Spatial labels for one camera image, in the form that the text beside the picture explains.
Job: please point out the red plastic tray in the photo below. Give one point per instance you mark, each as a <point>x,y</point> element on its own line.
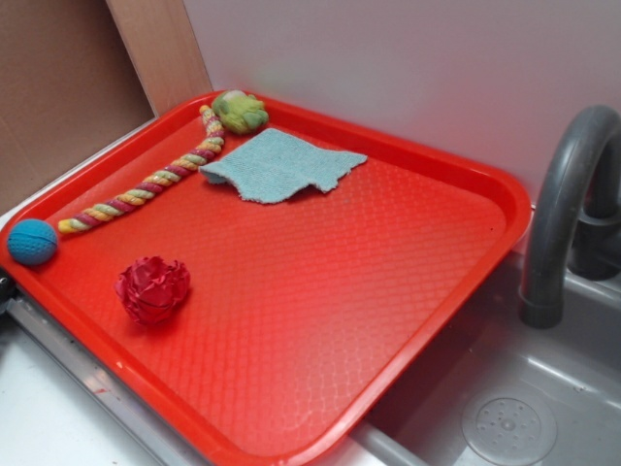
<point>300,314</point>

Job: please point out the light blue cloth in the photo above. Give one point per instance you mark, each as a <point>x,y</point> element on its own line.
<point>274,166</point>

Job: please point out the crumpled red paper ball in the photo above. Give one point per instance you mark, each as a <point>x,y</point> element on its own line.
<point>150,289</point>

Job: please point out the grey plastic sink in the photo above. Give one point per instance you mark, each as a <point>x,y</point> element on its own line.
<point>490,390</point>

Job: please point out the wooden board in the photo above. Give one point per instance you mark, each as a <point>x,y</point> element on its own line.
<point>163,49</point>

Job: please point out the grey curved faucet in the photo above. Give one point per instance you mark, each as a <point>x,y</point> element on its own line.
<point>576,224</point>

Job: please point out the blue rubber ball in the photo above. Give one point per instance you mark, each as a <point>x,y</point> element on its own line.
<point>32,242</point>

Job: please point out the black clamp part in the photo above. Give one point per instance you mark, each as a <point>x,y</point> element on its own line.
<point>6,289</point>

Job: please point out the multicolored twisted rope toy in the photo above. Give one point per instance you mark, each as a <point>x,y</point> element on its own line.
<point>154,184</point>

